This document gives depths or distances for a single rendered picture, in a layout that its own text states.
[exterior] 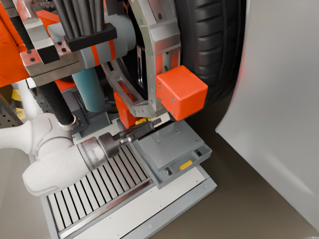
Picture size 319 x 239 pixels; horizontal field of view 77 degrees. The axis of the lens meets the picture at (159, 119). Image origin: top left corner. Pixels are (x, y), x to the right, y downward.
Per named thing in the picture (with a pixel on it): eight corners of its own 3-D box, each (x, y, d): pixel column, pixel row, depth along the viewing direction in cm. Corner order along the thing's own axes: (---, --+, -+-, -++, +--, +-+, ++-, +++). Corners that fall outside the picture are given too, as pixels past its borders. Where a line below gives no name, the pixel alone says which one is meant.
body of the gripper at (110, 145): (106, 156, 65) (131, 142, 68) (110, 162, 57) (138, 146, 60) (95, 135, 63) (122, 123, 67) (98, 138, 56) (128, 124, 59)
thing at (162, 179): (209, 157, 120) (212, 149, 112) (159, 190, 108) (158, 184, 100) (163, 105, 146) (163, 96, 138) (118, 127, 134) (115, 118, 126)
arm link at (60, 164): (82, 159, 51) (69, 129, 59) (17, 192, 46) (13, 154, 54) (95, 180, 59) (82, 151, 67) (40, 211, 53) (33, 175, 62)
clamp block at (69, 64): (82, 71, 42) (74, 48, 37) (37, 87, 38) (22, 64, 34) (75, 59, 44) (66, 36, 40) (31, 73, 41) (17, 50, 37)
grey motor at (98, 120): (136, 123, 137) (131, 83, 109) (76, 152, 122) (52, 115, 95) (125, 106, 146) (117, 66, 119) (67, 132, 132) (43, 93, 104)
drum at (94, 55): (139, 60, 64) (135, 14, 53) (74, 85, 57) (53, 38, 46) (120, 40, 71) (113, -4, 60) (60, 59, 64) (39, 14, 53)
